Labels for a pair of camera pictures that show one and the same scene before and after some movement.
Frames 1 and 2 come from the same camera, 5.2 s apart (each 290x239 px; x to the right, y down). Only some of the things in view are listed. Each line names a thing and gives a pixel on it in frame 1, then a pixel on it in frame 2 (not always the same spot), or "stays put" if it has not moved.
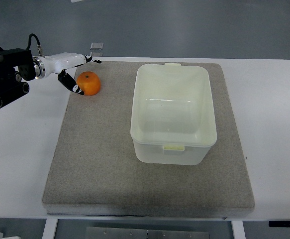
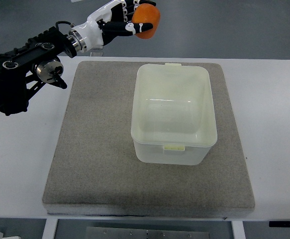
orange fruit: x=89 y=82 to x=146 y=13
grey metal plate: x=94 y=232 stays put
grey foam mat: x=94 y=171 stays put
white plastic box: x=173 y=119 stays put
